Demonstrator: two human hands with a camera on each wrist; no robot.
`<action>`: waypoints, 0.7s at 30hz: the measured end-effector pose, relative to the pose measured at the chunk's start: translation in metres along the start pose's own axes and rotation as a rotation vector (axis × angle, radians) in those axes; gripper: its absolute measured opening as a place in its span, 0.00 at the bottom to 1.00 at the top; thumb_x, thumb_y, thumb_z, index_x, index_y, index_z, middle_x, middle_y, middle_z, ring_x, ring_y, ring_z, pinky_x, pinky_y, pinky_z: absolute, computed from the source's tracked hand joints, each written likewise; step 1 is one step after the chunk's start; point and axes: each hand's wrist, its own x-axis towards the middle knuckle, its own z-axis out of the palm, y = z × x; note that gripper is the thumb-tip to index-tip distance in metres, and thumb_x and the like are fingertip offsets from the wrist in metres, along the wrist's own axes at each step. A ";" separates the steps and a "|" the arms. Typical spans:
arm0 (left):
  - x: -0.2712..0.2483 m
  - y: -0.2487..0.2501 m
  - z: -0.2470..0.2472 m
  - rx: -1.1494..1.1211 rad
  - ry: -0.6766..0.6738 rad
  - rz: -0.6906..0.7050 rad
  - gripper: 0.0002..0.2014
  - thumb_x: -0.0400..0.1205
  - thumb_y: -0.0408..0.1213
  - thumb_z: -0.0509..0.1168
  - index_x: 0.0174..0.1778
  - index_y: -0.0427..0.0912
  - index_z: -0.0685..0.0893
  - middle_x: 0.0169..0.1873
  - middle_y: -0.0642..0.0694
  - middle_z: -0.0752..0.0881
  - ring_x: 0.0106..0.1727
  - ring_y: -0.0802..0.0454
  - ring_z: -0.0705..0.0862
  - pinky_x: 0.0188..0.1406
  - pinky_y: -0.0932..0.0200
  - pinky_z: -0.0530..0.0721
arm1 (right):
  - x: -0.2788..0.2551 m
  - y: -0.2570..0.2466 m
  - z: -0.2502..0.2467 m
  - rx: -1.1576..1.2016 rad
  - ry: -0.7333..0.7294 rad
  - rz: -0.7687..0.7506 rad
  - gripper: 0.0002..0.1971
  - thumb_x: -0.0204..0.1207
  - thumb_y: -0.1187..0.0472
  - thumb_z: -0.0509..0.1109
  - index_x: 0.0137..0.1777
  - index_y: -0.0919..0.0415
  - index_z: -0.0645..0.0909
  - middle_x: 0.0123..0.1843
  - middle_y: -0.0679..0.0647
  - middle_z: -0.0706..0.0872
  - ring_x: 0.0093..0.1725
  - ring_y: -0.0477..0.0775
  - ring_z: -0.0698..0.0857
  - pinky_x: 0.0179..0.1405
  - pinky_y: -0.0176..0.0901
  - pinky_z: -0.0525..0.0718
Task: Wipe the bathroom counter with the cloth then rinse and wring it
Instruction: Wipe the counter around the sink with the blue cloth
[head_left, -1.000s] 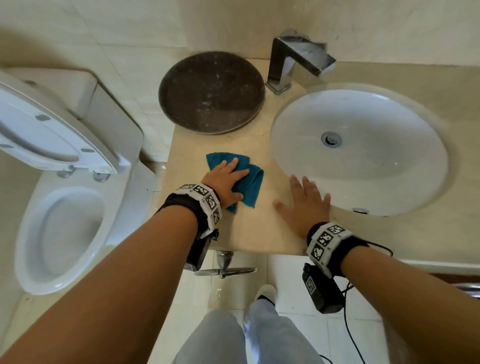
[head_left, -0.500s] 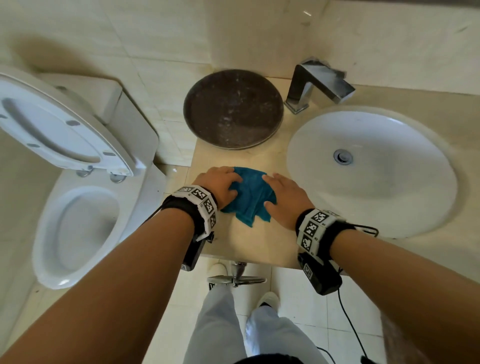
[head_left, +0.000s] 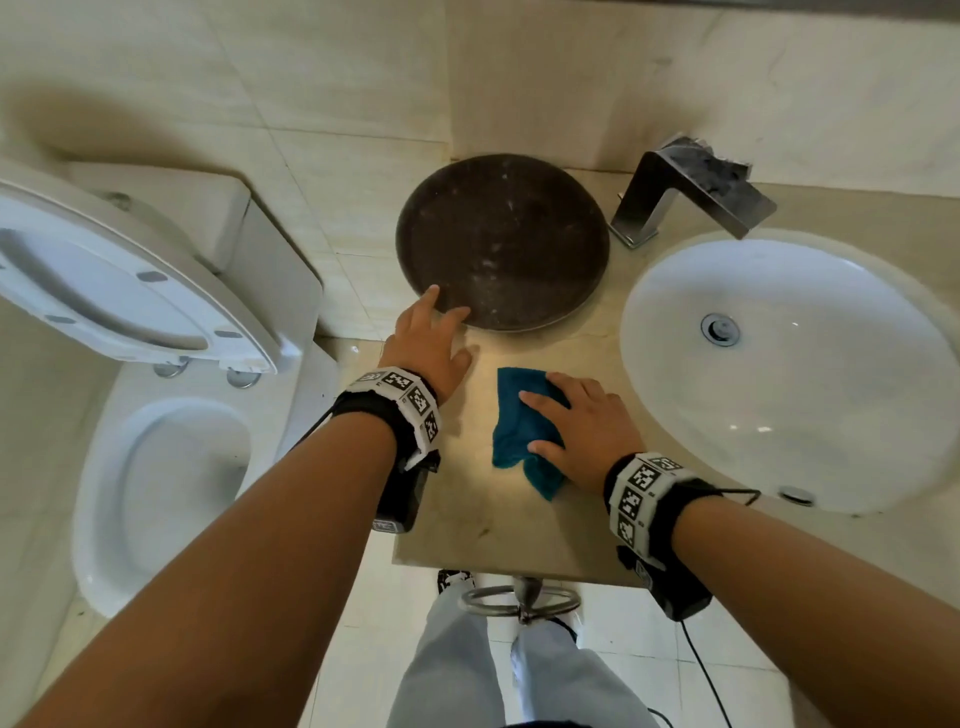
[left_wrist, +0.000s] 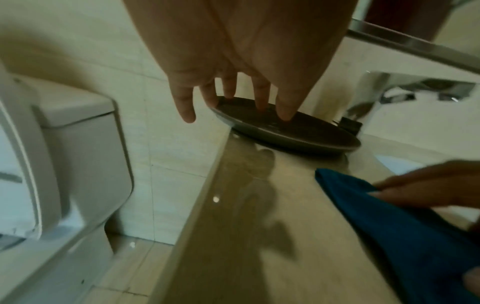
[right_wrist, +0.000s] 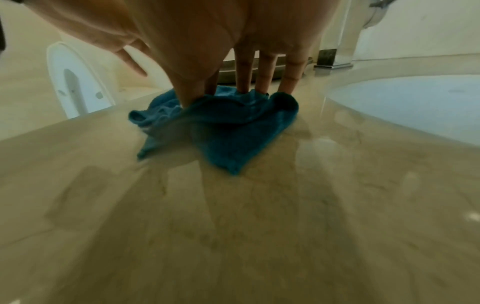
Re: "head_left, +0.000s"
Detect white ceramic sink basin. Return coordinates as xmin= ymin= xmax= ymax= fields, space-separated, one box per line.
xmin=620 ymin=228 xmax=960 ymax=517

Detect person's left forearm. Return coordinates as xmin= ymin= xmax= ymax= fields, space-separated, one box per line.
xmin=18 ymin=412 xmax=397 ymax=728

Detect chrome towel ring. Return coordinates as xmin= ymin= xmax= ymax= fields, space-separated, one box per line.
xmin=458 ymin=575 xmax=583 ymax=625

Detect person's right hand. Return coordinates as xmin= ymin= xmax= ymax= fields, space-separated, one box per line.
xmin=518 ymin=371 xmax=648 ymax=496

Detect chrome sink drain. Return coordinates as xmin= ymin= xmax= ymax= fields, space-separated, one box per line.
xmin=699 ymin=312 xmax=742 ymax=348

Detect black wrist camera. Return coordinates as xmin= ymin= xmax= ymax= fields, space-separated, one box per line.
xmin=371 ymin=449 xmax=442 ymax=535
xmin=616 ymin=545 xmax=714 ymax=622

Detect person's right forearm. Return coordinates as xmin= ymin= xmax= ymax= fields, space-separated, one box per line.
xmin=672 ymin=496 xmax=960 ymax=728

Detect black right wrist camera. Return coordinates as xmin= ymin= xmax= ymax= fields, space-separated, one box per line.
xmin=616 ymin=545 xmax=714 ymax=622

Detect marker wristband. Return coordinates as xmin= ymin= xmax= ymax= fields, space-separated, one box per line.
xmin=603 ymin=452 xmax=725 ymax=571
xmin=329 ymin=365 xmax=444 ymax=474

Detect white toilet seat lid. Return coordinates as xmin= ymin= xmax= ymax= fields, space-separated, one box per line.
xmin=0 ymin=157 xmax=301 ymax=376

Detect left marker wristband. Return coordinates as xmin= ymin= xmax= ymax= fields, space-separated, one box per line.
xmin=329 ymin=365 xmax=444 ymax=474

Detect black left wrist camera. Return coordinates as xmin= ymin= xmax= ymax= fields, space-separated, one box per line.
xmin=371 ymin=449 xmax=442 ymax=535

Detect white toilet bowl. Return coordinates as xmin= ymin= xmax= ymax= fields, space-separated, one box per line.
xmin=71 ymin=341 xmax=343 ymax=620

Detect beige marble sink countertop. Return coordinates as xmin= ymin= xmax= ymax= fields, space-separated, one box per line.
xmin=391 ymin=168 xmax=960 ymax=590

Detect white toilet tank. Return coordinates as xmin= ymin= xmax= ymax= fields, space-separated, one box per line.
xmin=63 ymin=161 xmax=324 ymax=354

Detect teal cleaning cloth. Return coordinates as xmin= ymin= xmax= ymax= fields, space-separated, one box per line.
xmin=491 ymin=365 xmax=571 ymax=502

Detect black cable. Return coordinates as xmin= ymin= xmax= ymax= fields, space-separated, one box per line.
xmin=648 ymin=487 xmax=763 ymax=728
xmin=296 ymin=408 xmax=335 ymax=451

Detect person's left hand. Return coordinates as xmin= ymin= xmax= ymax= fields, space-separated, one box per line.
xmin=378 ymin=284 xmax=475 ymax=406

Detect right marker wristband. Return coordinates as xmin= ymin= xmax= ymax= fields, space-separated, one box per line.
xmin=603 ymin=452 xmax=725 ymax=571

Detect round dark brown tray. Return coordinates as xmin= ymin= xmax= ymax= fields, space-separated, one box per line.
xmin=395 ymin=153 xmax=611 ymax=334

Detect chrome faucet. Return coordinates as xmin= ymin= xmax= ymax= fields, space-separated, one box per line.
xmin=608 ymin=134 xmax=778 ymax=250

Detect person's grey trousers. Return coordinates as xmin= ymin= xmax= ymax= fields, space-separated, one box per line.
xmin=386 ymin=581 xmax=661 ymax=728

